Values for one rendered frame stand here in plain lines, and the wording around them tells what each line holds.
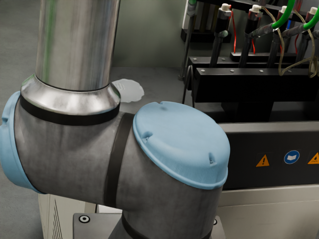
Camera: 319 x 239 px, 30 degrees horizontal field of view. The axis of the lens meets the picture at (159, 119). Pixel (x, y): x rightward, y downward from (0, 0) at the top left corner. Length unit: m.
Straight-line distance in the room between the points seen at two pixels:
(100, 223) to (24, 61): 2.76
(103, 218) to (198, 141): 0.27
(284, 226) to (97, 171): 0.95
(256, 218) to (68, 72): 0.94
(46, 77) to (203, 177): 0.20
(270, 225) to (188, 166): 0.91
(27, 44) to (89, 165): 3.14
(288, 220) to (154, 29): 0.65
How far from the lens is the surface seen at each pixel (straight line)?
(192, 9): 1.34
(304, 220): 1.58
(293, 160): 1.43
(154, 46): 1.76
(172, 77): 1.75
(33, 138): 0.68
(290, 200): 1.51
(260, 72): 1.53
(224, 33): 1.44
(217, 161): 0.66
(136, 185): 0.67
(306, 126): 1.40
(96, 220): 0.88
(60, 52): 0.64
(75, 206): 1.47
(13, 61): 3.58
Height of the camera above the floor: 1.62
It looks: 31 degrees down
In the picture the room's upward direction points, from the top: 9 degrees clockwise
